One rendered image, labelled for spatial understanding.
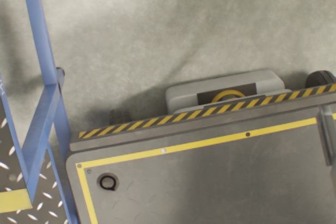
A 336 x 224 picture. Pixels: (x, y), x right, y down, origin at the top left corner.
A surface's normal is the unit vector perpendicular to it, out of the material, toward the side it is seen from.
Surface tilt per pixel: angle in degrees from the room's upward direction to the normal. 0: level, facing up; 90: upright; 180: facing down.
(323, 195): 0
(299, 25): 0
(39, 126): 90
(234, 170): 0
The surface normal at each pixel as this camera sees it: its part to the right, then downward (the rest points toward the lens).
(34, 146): -0.16, -0.93
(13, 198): 0.10, 0.33
